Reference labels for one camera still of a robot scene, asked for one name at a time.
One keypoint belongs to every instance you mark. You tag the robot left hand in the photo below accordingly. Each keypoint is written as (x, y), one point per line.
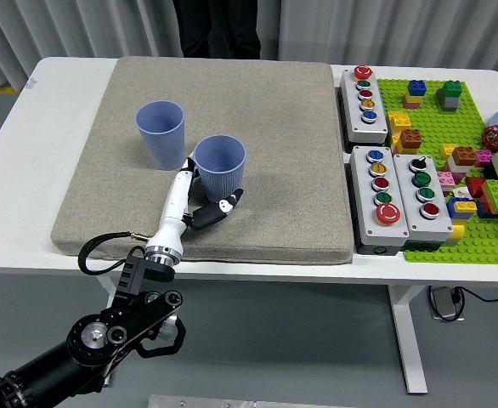
(174, 204)

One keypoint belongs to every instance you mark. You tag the blue ribbed cup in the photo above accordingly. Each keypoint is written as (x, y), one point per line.
(162, 149)
(221, 178)

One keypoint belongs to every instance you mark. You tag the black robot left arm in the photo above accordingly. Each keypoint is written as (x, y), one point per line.
(41, 370)

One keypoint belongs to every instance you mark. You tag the grey-brown mat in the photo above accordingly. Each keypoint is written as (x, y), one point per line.
(253, 170)

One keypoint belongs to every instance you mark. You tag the white table leg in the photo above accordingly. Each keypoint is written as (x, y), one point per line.
(408, 340)
(106, 287)

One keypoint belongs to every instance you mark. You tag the person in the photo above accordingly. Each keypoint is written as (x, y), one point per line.
(232, 25)

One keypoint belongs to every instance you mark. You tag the grey five-button control box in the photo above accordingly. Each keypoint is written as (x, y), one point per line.
(363, 212)
(376, 127)

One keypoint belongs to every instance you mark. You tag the yellow toy brick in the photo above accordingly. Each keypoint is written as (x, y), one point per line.
(410, 98)
(398, 120)
(465, 206)
(397, 144)
(448, 151)

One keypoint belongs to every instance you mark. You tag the brown toy brick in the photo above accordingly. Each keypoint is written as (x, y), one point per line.
(465, 156)
(411, 139)

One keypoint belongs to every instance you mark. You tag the blue toy brick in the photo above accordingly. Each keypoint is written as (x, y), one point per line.
(417, 88)
(483, 210)
(453, 212)

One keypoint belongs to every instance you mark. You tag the lime green brick baseplate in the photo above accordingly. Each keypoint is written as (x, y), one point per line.
(436, 127)

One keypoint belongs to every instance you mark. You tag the light pink toy brick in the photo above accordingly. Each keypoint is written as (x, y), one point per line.
(446, 178)

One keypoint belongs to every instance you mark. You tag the yellow toy cylinder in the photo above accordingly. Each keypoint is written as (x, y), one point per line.
(456, 234)

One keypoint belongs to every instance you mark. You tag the white toy brick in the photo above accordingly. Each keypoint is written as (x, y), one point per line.
(457, 168)

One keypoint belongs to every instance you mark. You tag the white pleated curtain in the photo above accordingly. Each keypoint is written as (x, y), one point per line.
(402, 30)

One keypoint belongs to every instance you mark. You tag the grey power adapter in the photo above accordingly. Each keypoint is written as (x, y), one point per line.
(444, 302)

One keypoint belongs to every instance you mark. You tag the white card yellow triangle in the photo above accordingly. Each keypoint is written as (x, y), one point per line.
(461, 194)

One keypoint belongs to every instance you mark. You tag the dark green toy brick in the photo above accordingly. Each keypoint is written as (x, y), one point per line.
(451, 89)

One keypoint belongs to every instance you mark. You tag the red toy brick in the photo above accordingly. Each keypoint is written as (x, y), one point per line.
(475, 187)

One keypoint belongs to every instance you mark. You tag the magenta toy brick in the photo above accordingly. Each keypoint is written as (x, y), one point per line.
(483, 158)

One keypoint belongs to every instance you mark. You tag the grey selector switch control box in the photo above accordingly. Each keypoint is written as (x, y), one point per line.
(434, 227)

